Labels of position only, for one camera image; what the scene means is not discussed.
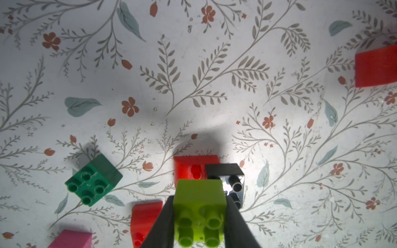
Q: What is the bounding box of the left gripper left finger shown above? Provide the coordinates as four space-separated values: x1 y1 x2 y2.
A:
140 196 175 248

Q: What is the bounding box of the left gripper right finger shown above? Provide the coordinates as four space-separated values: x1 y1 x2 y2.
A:
224 195 261 248

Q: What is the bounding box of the red lego brick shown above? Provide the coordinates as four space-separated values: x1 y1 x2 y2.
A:
173 155 220 184
355 44 397 88
130 201 163 248

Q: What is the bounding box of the lime green lego brick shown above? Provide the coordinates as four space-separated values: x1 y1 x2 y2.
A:
173 179 227 248

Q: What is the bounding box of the black lego brick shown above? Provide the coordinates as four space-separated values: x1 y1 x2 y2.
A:
205 163 245 209

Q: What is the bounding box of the dark green lego brick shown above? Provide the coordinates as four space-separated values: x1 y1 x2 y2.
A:
65 154 123 207

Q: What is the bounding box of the magenta lego brick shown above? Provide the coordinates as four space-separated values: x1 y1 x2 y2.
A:
48 230 92 248

